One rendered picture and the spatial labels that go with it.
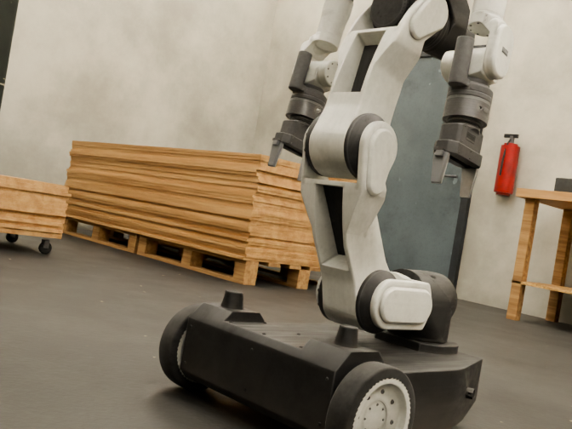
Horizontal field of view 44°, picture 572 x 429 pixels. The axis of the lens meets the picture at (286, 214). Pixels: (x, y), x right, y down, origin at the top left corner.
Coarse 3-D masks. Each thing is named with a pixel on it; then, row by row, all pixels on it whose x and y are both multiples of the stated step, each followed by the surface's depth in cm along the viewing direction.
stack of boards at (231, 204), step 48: (96, 144) 563; (96, 192) 557; (144, 192) 504; (192, 192) 463; (240, 192) 427; (288, 192) 435; (96, 240) 550; (144, 240) 501; (192, 240) 457; (240, 240) 424; (288, 240) 440
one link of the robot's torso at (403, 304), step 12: (396, 276) 169; (384, 288) 154; (396, 288) 156; (408, 288) 159; (420, 288) 163; (372, 300) 153; (384, 300) 153; (396, 300) 156; (408, 300) 159; (420, 300) 162; (372, 312) 153; (384, 312) 154; (396, 312) 156; (408, 312) 159; (420, 312) 163; (384, 324) 156; (396, 324) 158; (408, 324) 161; (420, 324) 165
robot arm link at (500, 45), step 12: (480, 12) 141; (492, 12) 140; (468, 24) 143; (480, 24) 141; (492, 24) 138; (504, 24) 138; (492, 36) 137; (504, 36) 137; (492, 48) 136; (504, 48) 138; (492, 60) 136; (504, 60) 138; (492, 72) 137; (504, 72) 138
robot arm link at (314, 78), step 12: (300, 60) 170; (324, 60) 172; (336, 60) 171; (300, 72) 170; (312, 72) 172; (324, 72) 169; (300, 84) 170; (312, 84) 172; (324, 84) 171; (300, 96) 171; (312, 96) 170; (324, 96) 172
